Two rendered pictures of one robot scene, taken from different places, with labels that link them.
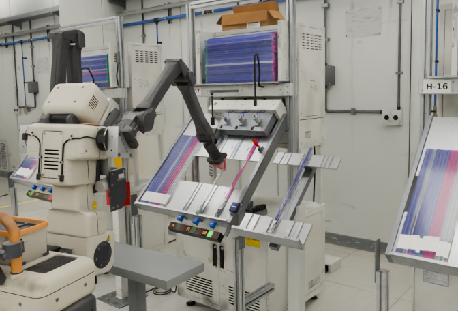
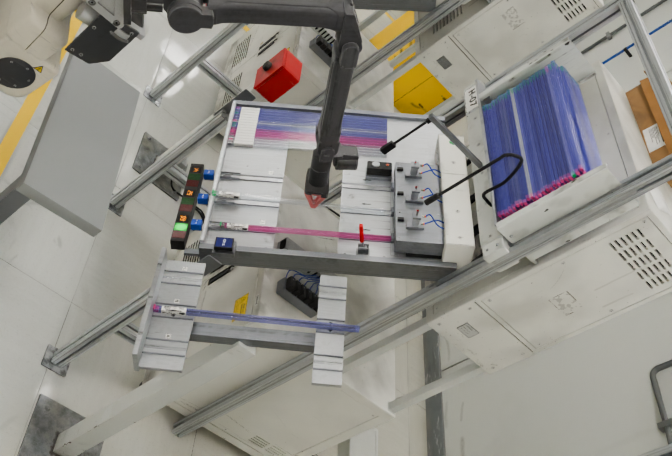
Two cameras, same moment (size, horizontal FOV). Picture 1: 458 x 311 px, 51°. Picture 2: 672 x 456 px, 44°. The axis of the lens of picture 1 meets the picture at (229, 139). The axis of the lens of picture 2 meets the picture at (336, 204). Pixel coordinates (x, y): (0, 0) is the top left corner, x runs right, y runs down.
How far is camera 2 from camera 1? 1.17 m
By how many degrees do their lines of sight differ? 29
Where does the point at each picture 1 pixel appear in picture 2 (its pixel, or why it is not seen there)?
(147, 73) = (535, 15)
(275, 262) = not seen: hidden behind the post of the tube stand
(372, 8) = not seen: outside the picture
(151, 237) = (299, 171)
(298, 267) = (166, 385)
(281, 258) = (242, 368)
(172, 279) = (35, 190)
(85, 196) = not seen: outside the picture
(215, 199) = (248, 212)
